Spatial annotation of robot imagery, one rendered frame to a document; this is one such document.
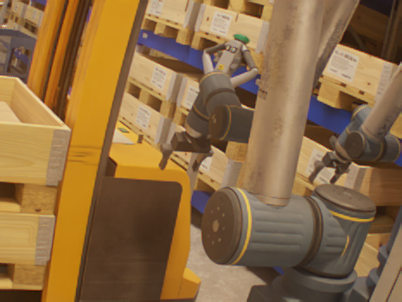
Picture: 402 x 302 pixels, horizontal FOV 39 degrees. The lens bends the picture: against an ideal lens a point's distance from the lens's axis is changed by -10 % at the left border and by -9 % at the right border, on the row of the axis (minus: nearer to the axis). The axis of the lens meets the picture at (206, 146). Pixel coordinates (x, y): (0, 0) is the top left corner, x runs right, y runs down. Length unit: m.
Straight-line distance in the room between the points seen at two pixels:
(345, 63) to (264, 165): 1.81
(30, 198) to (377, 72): 1.83
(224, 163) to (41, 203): 1.94
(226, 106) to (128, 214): 0.69
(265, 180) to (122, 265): 1.10
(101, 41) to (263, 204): 0.93
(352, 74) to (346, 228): 1.67
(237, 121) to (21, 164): 0.77
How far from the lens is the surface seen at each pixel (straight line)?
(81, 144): 2.20
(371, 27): 4.41
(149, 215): 2.39
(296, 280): 1.67
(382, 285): 1.62
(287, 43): 1.48
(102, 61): 2.14
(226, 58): 2.82
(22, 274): 2.31
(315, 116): 3.41
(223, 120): 1.83
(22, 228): 2.21
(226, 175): 3.88
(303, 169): 3.34
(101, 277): 2.44
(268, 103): 1.48
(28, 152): 2.10
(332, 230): 1.59
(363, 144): 2.19
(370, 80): 3.09
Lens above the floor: 1.54
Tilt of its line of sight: 13 degrees down
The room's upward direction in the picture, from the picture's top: 15 degrees clockwise
